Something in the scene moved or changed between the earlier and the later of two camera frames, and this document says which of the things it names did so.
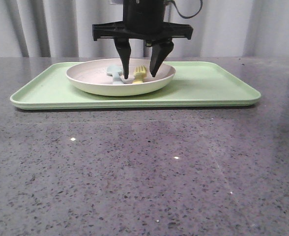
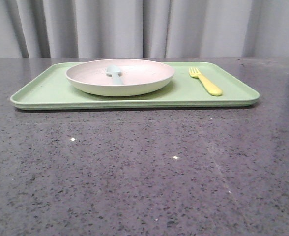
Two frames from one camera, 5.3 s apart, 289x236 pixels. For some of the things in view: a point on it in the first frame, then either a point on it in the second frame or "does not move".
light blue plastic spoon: x=115 y=70 does not move
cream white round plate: x=91 y=76 does not move
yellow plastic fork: x=139 y=74 → x=195 y=72
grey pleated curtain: x=64 y=28 does not move
